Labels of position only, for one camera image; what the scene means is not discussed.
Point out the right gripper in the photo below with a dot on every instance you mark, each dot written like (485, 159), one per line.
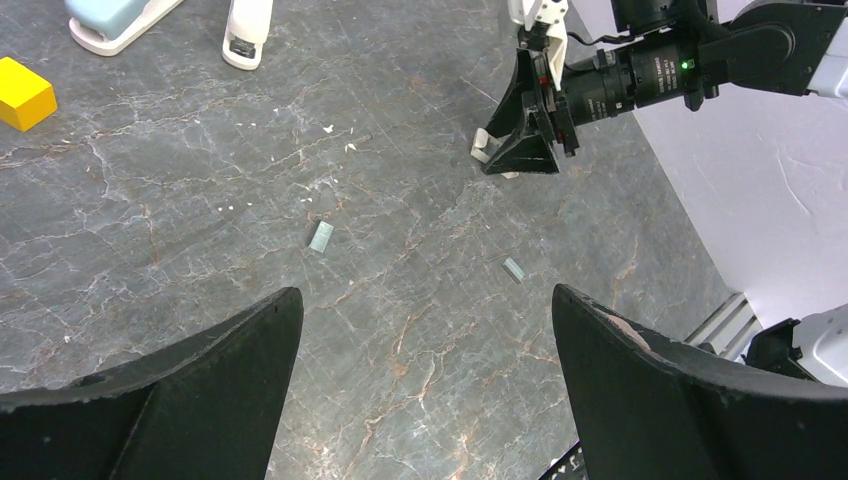
(603, 86)

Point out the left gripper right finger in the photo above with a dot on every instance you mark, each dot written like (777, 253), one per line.
(650, 407)

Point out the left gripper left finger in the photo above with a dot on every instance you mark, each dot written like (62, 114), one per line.
(205, 407)

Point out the white staple box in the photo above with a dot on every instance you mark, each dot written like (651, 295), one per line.
(484, 146)

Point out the white stapler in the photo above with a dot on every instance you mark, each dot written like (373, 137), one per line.
(247, 30)

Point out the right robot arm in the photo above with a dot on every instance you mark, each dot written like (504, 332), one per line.
(792, 48)

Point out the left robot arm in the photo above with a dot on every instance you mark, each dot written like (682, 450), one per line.
(795, 351)

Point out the light blue stapler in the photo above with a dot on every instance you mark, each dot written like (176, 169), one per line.
(107, 27)

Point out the staple strip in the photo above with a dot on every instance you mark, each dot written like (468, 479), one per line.
(321, 236)
(512, 268)

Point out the yellow cube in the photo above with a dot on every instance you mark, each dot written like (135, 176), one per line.
(26, 98)

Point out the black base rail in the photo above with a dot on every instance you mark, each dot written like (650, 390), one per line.
(571, 466)

